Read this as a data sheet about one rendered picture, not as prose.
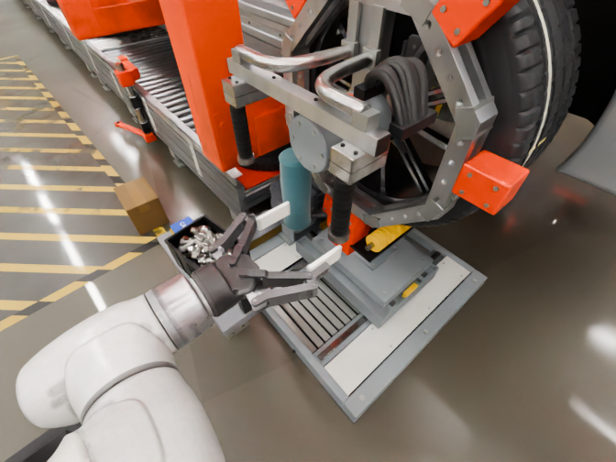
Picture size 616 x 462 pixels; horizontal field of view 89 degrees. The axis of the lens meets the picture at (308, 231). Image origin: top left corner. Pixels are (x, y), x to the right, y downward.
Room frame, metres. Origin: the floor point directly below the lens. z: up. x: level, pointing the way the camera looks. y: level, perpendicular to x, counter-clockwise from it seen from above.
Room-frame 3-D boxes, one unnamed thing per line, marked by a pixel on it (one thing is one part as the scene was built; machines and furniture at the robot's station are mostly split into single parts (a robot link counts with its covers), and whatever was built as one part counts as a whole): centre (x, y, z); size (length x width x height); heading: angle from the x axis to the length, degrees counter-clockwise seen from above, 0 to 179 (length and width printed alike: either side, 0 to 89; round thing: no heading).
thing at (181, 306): (0.21, 0.18, 0.82); 0.09 x 0.06 x 0.09; 40
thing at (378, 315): (0.83, -0.24, 0.13); 0.50 x 0.36 x 0.10; 40
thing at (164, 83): (2.27, 0.79, 0.14); 2.47 x 0.85 x 0.27; 40
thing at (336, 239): (0.42, -0.06, 0.83); 0.04 x 0.04 x 0.16
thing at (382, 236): (0.67, -0.28, 0.51); 0.29 x 0.06 x 0.06; 130
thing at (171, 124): (2.02, 1.08, 0.28); 2.47 x 0.09 x 0.22; 40
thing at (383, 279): (0.81, -0.26, 0.32); 0.40 x 0.30 x 0.28; 40
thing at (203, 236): (0.55, 0.28, 0.51); 0.20 x 0.14 x 0.13; 49
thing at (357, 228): (0.72, -0.16, 0.48); 0.16 x 0.12 x 0.17; 130
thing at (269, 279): (0.26, 0.05, 0.82); 0.11 x 0.01 x 0.04; 89
